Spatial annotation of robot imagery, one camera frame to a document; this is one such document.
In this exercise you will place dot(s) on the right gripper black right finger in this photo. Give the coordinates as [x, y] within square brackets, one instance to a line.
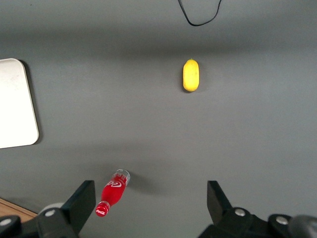
[219, 203]

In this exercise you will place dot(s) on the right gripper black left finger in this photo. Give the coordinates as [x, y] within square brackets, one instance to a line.
[79, 208]

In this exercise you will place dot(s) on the cream white plastic tray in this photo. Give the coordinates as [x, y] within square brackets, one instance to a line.
[16, 104]

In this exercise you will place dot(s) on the red cola bottle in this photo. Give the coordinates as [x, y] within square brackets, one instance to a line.
[113, 191]

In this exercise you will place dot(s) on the brown wooden board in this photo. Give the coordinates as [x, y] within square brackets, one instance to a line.
[13, 209]

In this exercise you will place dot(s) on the yellow lemon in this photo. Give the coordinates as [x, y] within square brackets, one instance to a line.
[191, 75]

